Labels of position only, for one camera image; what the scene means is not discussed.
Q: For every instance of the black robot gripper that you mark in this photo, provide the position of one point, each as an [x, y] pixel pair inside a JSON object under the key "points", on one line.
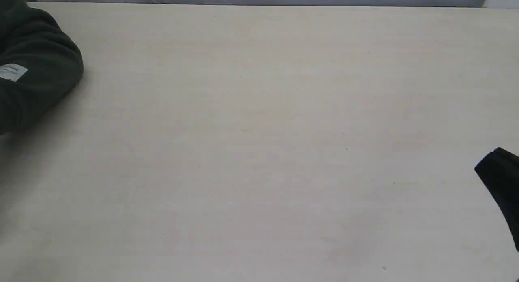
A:
{"points": [[499, 172]]}

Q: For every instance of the dark green sleeved forearm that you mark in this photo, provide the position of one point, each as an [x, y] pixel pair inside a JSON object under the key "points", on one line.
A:
{"points": [[40, 64]]}

